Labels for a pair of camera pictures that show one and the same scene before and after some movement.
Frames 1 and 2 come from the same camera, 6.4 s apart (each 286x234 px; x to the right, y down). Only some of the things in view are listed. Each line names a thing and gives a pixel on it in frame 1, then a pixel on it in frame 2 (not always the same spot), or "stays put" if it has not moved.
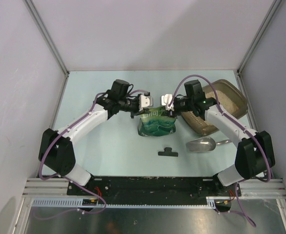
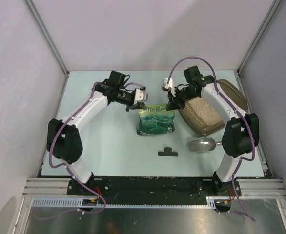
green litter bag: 156,122 stays put
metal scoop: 204,145 stays put
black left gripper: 136,111 -> 139,105
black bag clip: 168,151 stays put
